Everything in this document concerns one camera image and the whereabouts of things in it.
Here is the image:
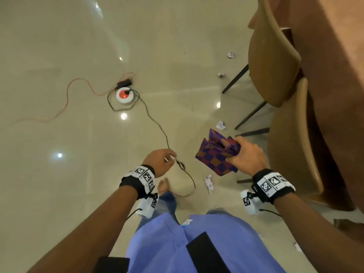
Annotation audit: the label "blue jeans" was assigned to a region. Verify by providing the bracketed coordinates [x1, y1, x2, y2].
[136, 191, 228, 232]

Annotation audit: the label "purple checkered cloth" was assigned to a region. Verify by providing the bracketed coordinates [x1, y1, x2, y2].
[195, 129, 242, 177]

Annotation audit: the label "black chest strap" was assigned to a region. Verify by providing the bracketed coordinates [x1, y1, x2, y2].
[186, 231, 231, 273]
[93, 256, 131, 273]

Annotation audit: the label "person's left forearm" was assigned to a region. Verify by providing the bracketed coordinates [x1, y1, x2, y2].
[27, 185, 139, 273]

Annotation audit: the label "person's right hand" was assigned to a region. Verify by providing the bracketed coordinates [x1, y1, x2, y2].
[226, 136, 268, 177]

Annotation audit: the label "round white red power socket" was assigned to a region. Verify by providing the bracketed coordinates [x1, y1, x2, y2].
[115, 87, 135, 104]

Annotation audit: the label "orange power cable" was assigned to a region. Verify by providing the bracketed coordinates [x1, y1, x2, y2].
[14, 72, 135, 123]

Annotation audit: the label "person's right forearm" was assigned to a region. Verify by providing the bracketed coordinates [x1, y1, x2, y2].
[274, 193, 364, 273]

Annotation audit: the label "light blue shirt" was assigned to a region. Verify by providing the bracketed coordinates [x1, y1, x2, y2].
[126, 212, 286, 273]

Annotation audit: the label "person's left hand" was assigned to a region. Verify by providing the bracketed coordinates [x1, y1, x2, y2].
[142, 149, 177, 178]

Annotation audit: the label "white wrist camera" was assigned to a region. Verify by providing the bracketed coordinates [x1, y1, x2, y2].
[240, 189, 264, 216]
[136, 193, 158, 219]

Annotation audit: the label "person's bare foot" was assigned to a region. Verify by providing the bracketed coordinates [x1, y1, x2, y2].
[157, 178, 171, 196]

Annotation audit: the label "black wristband with marker tags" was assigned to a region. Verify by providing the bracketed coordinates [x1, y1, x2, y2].
[119, 165, 156, 200]
[252, 169, 296, 205]

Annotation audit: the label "black power cable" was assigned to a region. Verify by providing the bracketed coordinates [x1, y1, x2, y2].
[107, 89, 196, 198]

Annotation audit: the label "tan chair with black legs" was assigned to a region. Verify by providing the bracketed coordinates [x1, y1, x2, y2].
[235, 77, 325, 197]
[221, 0, 302, 130]

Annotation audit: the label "brown wooden table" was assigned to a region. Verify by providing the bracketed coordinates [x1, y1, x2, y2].
[267, 0, 364, 213]

